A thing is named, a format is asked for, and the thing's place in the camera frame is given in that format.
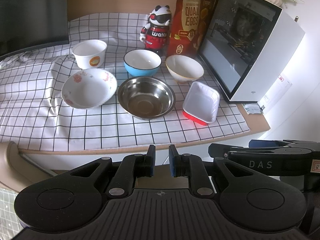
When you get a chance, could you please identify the red white rectangular tray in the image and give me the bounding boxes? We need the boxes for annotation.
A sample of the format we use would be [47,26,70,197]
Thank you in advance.
[183,81,220,126]

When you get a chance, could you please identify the white bowl gold rim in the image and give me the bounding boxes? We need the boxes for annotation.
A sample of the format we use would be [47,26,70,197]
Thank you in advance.
[165,55,204,83]

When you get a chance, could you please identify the blue enamel bowl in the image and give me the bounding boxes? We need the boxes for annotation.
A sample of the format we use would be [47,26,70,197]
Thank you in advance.
[124,49,162,76]

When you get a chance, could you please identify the white paper bowl orange logo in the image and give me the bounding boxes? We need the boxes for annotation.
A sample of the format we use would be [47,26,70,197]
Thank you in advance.
[72,40,107,69]

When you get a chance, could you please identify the small white packet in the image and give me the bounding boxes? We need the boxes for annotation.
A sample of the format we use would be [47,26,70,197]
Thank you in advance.
[243,103,263,114]

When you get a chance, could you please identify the stainless steel bowl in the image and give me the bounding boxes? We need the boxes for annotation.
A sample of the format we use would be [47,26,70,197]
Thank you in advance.
[117,76,176,120]

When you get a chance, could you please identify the white black checkered tablecloth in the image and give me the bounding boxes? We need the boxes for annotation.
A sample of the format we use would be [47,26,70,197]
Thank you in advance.
[1,13,249,152]

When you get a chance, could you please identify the white floral ceramic bowl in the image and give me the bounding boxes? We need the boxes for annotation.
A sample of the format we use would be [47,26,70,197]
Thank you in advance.
[61,68,118,109]

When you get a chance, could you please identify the white computer case glass panel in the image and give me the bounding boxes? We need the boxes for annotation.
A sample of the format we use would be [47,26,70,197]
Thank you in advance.
[199,0,305,103]

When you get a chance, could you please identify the panda robot toy figure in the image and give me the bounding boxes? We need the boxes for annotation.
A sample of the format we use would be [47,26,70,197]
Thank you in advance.
[139,5,172,56]

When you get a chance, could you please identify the red quail eggs bag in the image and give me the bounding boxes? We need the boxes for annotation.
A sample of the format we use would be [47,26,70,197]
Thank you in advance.
[167,0,216,57]

